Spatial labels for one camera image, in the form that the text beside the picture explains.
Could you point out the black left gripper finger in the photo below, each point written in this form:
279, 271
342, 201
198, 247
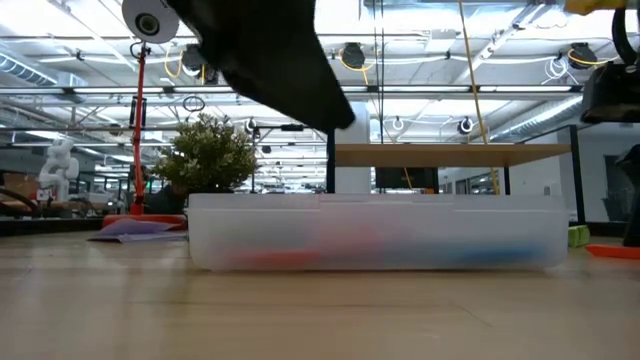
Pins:
300, 90

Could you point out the black pole clamp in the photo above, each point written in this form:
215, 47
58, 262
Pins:
132, 112

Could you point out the black metal post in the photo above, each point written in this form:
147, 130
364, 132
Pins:
577, 175

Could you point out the lime green block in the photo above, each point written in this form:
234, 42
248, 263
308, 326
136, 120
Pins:
579, 236

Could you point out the white robot figure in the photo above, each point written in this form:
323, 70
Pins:
59, 170

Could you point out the white round overhead camera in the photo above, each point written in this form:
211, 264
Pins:
145, 22

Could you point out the orange item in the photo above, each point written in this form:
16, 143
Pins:
615, 251

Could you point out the person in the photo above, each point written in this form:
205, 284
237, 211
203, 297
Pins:
165, 200

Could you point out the white pillar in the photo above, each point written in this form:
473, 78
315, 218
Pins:
352, 180

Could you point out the black monitor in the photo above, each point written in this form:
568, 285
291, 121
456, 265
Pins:
407, 180

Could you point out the red camera stand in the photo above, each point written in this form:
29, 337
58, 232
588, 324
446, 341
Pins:
138, 150

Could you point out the translucent plastic storage box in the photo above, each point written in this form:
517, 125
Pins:
400, 215

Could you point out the wooden tabletop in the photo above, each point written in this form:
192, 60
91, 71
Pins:
440, 155

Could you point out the black metal frame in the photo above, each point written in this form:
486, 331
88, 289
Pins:
331, 160

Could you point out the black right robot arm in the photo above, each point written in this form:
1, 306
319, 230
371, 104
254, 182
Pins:
610, 95

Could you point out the green potted plant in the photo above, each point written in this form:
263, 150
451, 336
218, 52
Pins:
207, 155

